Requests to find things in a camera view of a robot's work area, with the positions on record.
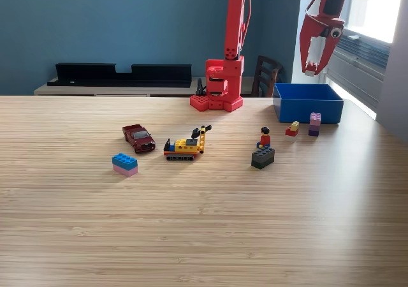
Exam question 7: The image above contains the purple and pink brick stack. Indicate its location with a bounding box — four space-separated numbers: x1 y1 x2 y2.
307 112 322 137

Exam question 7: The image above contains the red yellow white brick stack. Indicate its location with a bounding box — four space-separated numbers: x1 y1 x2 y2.
284 121 300 142

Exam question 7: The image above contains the dark grey brick stack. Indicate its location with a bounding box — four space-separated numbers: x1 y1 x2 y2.
251 145 275 170

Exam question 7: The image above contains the blue plastic bin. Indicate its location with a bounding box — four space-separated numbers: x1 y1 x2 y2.
272 82 345 124

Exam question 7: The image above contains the grey window vent unit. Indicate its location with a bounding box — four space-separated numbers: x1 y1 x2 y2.
323 25 391 109

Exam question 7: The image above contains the dark wooden chair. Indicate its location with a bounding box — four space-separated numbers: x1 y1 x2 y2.
251 55 284 98

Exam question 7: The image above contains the toy figure red shirt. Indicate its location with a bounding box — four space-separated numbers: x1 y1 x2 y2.
256 126 272 150

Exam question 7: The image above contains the yellow toy digger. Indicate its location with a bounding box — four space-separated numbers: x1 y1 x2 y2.
163 124 213 162

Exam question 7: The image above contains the dark red toy car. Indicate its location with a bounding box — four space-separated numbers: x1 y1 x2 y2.
122 124 157 154

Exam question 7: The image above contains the blue and pink brick stack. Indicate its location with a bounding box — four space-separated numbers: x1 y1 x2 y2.
111 152 139 177

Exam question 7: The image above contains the pale wooden sideboard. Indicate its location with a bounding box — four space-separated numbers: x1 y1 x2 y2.
33 75 258 98

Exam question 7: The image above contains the bright window with frame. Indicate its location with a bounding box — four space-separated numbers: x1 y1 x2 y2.
331 0 405 44

